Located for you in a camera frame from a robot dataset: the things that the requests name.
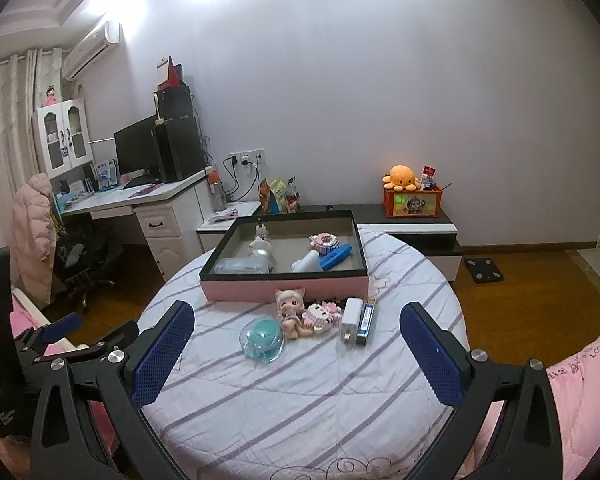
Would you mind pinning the small pink doll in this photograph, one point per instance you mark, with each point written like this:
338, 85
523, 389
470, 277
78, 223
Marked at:
51, 96

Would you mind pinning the pink papers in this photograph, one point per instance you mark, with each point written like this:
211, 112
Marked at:
226, 213

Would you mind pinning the clear teal dome toy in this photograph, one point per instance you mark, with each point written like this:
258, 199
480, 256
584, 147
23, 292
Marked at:
262, 340

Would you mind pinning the water bottle with orange lid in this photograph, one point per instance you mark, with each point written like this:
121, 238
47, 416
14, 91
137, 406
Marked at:
218, 192

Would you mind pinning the white air conditioner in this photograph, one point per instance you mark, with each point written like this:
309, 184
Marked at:
90, 50

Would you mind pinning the white glass-door cabinet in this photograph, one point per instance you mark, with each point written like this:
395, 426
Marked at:
62, 140

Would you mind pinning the pearl white sphere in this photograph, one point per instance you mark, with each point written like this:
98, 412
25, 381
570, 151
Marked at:
262, 251

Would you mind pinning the black computer tower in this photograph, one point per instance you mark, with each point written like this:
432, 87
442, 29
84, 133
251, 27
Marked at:
182, 152

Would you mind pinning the cat-eared girl figurine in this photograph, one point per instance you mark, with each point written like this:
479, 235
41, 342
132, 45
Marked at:
291, 310

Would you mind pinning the blue white box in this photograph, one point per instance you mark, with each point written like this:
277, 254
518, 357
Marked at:
106, 175

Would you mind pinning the white wall outlet strip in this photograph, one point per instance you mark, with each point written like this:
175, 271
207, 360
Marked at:
247, 156

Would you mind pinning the orange printed crate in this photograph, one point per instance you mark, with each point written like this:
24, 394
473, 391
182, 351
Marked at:
412, 204

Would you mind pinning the blue silver harmonica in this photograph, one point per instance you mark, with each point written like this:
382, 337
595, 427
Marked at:
367, 322

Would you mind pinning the black keyboard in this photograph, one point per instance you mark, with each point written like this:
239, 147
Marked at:
142, 182

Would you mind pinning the small red white packet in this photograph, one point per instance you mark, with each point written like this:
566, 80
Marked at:
428, 175

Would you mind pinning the small white desk fan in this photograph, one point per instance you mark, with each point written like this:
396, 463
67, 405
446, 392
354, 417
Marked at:
158, 102

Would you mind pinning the black computer monitor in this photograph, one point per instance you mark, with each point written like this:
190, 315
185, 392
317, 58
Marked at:
135, 152

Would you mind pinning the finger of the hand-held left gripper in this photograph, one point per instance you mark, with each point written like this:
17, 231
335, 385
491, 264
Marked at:
65, 324
110, 342

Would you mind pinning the pink box with black rim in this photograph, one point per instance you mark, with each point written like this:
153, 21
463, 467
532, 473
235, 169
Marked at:
280, 292

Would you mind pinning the small glass perfume bottle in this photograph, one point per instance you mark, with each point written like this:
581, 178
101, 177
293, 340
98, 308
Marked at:
263, 232

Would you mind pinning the pink round block toy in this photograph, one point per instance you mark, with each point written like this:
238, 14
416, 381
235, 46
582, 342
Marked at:
325, 242

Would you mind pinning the black office chair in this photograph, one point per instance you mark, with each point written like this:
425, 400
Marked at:
87, 265

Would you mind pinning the pink puffer jacket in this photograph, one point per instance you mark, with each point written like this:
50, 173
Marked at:
32, 240

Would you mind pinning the white striped quilt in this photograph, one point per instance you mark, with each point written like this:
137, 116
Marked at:
290, 410

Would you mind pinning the black speaker box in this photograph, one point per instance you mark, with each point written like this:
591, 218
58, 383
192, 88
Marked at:
176, 102

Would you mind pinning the white curtain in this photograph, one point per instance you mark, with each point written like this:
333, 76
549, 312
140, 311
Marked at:
5, 150

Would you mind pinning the pale snack bag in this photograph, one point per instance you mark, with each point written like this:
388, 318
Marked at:
293, 197

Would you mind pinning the orange snack bag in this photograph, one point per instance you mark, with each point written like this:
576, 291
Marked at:
265, 197

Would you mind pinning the long blue case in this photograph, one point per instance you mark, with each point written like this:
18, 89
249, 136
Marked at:
336, 256

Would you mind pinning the black bathroom scale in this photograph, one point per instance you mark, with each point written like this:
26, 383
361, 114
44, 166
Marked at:
484, 269

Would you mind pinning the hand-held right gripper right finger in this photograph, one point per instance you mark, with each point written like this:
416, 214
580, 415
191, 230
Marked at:
432, 357

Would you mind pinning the orange octopus plush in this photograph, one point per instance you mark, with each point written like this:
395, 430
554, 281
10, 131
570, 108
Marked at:
402, 177

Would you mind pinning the pink quilt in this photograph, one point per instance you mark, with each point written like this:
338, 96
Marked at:
570, 410

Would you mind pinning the yellow blue snack bag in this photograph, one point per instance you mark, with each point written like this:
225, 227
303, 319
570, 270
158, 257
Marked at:
278, 197

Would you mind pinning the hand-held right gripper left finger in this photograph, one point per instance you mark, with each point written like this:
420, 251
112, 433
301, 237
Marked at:
162, 357

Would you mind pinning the clear plastic case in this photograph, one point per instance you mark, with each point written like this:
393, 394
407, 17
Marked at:
240, 265

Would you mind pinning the pink white kitten toy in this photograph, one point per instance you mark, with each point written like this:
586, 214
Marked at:
320, 315

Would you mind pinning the white desk with drawers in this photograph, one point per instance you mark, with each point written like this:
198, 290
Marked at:
170, 230

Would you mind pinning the white charger block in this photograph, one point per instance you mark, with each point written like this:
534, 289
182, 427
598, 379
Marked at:
352, 320

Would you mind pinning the red box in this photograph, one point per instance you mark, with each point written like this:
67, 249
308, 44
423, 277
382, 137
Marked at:
171, 75

